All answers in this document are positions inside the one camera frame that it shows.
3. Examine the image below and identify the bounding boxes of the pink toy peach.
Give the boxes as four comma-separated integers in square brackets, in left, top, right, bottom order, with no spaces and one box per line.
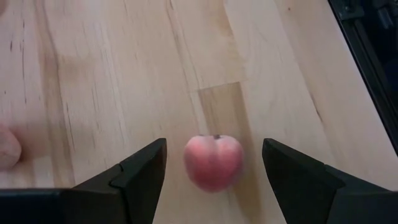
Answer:
[183,134,245,193]
[0,123,22,171]

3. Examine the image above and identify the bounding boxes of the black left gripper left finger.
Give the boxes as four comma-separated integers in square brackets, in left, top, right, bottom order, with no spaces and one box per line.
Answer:
[0,138,168,224]

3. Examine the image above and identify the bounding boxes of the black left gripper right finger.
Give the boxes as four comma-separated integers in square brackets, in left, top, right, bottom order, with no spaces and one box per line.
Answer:
[262,138,398,224]

